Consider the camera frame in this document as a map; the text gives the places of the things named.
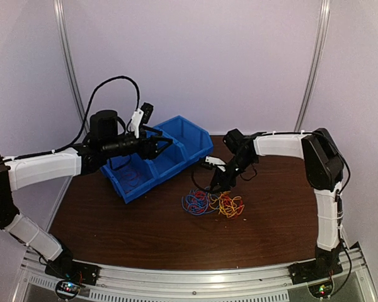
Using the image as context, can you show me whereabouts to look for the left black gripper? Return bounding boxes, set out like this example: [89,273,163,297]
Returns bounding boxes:
[102,126,173,160]

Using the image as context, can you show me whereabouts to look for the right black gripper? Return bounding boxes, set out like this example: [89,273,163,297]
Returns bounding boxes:
[210,153,256,194]

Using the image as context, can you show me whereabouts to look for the blue cable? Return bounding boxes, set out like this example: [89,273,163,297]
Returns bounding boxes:
[181,187,217,216]

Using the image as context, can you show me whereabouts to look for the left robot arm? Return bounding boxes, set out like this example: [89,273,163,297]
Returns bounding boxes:
[0,109,173,279]

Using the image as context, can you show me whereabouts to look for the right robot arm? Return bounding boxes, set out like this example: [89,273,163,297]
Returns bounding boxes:
[204,128,345,278]

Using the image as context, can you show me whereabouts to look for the blue three-compartment bin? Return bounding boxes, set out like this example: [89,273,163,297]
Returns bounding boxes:
[100,116,214,204]

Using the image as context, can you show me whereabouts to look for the yellow cable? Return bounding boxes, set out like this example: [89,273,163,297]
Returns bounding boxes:
[209,192,246,220]

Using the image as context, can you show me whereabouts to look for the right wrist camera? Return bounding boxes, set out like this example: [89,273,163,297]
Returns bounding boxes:
[200,156,226,172]

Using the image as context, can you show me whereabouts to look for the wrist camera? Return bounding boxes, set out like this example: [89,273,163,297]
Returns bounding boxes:
[200,156,226,172]
[127,103,154,138]

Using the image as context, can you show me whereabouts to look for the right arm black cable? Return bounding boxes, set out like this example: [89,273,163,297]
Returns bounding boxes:
[190,157,259,194]

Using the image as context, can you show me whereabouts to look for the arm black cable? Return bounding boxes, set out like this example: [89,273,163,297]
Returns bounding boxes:
[69,75,142,148]
[190,157,259,194]

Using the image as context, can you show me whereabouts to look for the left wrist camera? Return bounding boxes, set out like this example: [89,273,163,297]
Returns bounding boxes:
[127,103,154,138]

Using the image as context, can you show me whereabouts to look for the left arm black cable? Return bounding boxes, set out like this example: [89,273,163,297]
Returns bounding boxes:
[69,75,142,148]

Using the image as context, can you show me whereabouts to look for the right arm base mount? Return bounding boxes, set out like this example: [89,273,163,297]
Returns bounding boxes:
[288,249,343,299]

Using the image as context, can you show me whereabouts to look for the front aluminium rail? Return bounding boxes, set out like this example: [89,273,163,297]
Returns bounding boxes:
[9,249,378,301]

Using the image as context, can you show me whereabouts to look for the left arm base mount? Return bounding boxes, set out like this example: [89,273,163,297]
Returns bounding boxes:
[40,248,100,301]

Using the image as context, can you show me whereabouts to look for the left aluminium frame post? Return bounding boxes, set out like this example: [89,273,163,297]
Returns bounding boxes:
[52,0,94,142]

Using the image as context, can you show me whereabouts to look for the aluminium frame post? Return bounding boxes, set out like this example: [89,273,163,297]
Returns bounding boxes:
[294,0,331,132]
[52,0,94,142]

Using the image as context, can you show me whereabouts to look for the right aluminium frame post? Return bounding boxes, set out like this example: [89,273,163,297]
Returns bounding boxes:
[294,0,331,132]

